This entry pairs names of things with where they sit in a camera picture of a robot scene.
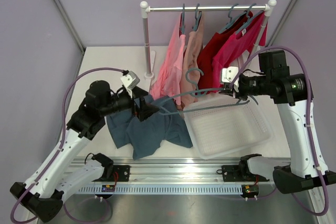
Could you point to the white perforated plastic basket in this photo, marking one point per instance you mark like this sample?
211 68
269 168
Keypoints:
220 125

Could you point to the light pink t shirt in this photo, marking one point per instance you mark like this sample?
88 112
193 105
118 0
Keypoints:
169 77

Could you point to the magenta t shirt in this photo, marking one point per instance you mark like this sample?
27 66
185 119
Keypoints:
239 42

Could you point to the metal clothes rack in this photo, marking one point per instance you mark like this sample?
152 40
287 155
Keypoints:
146 9

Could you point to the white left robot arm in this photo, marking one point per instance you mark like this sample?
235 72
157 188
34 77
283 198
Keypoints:
46 191

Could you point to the dark red t shirt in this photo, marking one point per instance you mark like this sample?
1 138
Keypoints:
205 57

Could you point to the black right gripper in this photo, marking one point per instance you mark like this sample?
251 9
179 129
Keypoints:
239 94

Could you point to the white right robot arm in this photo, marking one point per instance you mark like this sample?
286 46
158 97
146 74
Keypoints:
292 94

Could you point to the white slotted cable duct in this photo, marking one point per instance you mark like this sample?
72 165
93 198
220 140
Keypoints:
169 189

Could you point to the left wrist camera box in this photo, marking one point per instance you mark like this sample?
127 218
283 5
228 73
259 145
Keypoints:
129 81

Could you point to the blue-grey t shirt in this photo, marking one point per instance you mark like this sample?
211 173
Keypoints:
146 136

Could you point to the beige pink t shirt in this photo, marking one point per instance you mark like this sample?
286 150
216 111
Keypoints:
190 77

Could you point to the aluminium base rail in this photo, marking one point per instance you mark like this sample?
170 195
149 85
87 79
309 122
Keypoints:
175 170

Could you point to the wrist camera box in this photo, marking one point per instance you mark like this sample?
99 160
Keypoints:
228 74
129 81

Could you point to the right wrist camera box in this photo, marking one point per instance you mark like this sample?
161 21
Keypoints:
228 74

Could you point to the teal hanger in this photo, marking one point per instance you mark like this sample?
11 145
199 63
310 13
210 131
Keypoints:
198 93
182 21
197 17
249 18
231 19

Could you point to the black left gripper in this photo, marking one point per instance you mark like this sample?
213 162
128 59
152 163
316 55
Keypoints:
146 109

